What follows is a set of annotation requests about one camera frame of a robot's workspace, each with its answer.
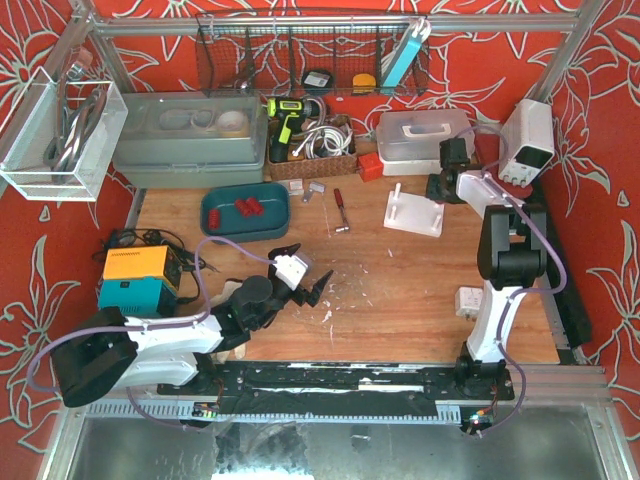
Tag red mat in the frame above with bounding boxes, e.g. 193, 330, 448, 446
474, 132, 533, 200

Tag white work glove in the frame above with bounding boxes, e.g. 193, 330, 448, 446
212, 280, 246, 364

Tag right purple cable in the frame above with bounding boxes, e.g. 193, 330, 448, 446
454, 124, 569, 436

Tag black tangled wires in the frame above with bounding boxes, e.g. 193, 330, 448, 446
90, 227, 221, 306

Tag yellow black cordless drill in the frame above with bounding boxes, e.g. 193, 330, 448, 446
266, 97, 320, 163

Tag white lidded toolbox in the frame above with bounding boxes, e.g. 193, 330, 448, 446
375, 109, 471, 176

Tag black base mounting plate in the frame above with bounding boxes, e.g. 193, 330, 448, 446
157, 361, 515, 417

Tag black wire shelf basket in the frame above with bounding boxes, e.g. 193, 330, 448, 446
195, 8, 429, 97

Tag white coiled cables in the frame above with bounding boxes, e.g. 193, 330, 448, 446
292, 124, 354, 160

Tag blue white book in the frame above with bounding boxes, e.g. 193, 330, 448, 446
380, 17, 432, 94

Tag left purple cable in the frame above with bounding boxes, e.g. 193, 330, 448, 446
27, 236, 276, 431

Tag orange teal power box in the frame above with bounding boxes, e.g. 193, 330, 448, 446
98, 245, 182, 318

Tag small metal bracket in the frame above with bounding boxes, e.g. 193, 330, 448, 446
302, 181, 326, 204

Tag small clear parts bag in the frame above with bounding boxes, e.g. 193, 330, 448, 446
286, 179, 304, 196

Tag yellow tape measure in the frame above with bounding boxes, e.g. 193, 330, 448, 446
352, 73, 377, 96

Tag purple cable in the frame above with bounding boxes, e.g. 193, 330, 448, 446
27, 236, 276, 431
454, 124, 569, 436

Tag teal plastic tray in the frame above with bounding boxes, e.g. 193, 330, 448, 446
200, 183, 291, 243

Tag clear acrylic hanging bin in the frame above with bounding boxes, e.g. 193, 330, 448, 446
1, 68, 128, 202

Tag grey plastic storage box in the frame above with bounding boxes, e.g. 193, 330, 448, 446
112, 92, 268, 189

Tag small red box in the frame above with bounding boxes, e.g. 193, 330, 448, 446
357, 152, 384, 182

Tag white bench power supply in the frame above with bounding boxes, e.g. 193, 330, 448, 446
498, 99, 554, 187

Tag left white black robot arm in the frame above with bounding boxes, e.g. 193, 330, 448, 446
50, 244, 333, 408

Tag white peg fixture board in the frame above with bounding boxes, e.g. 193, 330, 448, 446
383, 183, 444, 238

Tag white wall plug adapter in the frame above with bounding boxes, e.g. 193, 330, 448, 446
454, 286, 483, 319

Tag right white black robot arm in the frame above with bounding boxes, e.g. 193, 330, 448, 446
426, 137, 547, 398

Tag grey coiled cable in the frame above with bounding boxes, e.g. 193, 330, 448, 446
43, 79, 109, 184

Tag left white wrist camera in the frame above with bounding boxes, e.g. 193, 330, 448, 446
273, 253, 312, 291

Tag woven brown basket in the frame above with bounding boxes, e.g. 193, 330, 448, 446
265, 140, 357, 180

